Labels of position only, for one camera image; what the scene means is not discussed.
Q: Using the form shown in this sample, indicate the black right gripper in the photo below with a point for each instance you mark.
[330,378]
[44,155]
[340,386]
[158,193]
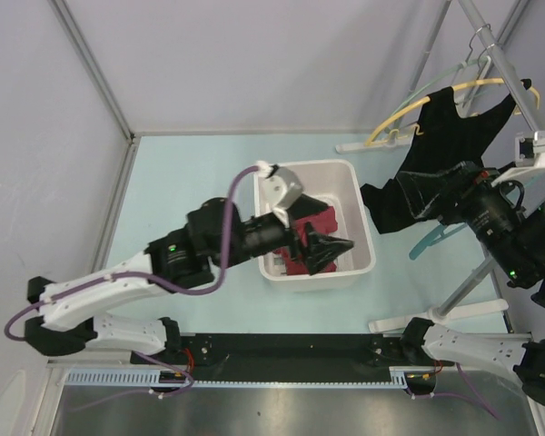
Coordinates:
[461,182]

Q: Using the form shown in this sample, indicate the teal plastic hanger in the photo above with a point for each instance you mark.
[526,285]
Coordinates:
[437,235]

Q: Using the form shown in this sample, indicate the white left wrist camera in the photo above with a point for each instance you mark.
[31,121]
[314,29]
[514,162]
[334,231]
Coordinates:
[279,188]

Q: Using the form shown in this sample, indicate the white plastic basket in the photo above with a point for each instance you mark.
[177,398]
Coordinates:
[333,182]

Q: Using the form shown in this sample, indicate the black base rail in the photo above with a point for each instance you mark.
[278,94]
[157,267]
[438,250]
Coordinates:
[224,353]

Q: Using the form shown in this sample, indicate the yellow plastic hanger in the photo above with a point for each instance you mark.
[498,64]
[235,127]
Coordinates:
[442,102]

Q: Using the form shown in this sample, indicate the white cable duct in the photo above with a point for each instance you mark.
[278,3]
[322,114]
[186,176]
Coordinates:
[376,378]

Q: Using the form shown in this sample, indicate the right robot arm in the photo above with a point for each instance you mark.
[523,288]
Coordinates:
[491,204]

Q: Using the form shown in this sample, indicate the pale green plastic hanger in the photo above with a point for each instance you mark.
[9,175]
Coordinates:
[452,71]

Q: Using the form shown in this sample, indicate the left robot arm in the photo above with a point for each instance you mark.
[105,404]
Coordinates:
[73,316]

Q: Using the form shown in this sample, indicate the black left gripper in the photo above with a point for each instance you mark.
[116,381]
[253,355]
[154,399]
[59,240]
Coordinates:
[321,249]

